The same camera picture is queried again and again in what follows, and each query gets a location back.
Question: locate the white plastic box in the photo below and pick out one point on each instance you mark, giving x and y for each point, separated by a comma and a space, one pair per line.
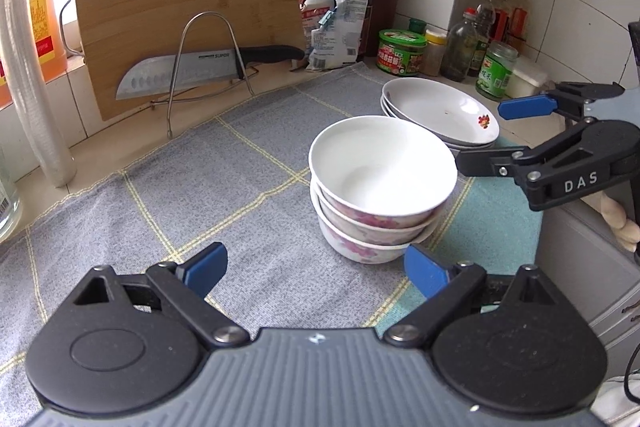
527, 79

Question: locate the middle white plate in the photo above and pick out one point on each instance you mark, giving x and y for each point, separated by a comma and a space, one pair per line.
450, 143

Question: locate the stack of plastic cups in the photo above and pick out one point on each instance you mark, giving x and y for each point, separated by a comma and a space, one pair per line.
23, 74

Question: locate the metal wire board stand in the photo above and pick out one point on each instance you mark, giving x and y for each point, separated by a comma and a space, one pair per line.
172, 96

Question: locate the yellow lid spice jar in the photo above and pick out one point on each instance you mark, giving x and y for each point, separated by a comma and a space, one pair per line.
436, 43

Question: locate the red white salt bag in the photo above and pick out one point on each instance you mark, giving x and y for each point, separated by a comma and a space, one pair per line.
312, 12

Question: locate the dark vinegar bottle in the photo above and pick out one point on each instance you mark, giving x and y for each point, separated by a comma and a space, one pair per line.
485, 18

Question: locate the grey checked table cloth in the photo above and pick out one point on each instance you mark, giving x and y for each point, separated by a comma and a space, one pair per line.
240, 179

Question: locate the kitchen knife black handle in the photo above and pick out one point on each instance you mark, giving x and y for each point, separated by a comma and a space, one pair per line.
153, 75

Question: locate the red sauce bottle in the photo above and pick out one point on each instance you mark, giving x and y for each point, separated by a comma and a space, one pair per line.
502, 18

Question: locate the green lid sauce jar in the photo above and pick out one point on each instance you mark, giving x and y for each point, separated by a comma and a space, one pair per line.
400, 52

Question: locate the white seasoning bag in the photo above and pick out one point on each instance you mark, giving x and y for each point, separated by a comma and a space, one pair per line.
335, 43

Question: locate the clear oil glass bottle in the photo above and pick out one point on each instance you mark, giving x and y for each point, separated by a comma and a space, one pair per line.
462, 40

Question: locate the green label glass jar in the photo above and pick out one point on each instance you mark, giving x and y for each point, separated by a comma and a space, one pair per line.
496, 70

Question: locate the teal dish cloth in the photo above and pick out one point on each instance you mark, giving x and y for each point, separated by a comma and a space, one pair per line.
487, 221

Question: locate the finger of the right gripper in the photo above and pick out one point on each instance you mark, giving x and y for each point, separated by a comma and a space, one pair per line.
489, 162

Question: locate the large white bowl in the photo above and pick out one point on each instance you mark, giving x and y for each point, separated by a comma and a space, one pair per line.
382, 171

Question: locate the gloved right hand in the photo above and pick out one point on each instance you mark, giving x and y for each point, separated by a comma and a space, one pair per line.
626, 231

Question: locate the top white floral plate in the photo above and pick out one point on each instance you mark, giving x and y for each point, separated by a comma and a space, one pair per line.
442, 109

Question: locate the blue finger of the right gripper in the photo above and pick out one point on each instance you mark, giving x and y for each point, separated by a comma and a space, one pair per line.
528, 107

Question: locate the small floral white bowl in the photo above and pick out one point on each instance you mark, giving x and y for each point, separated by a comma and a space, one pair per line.
366, 253

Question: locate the orange sauce bottle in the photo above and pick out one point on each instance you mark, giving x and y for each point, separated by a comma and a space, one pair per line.
519, 17

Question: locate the orange oil bottle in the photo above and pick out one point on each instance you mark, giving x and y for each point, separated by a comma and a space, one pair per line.
48, 39

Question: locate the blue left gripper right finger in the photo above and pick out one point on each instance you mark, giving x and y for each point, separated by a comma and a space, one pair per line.
425, 272

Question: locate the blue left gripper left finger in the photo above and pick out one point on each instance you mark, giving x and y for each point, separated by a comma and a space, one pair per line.
202, 272

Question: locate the green cap small bottle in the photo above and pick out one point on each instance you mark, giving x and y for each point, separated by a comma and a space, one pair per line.
417, 26

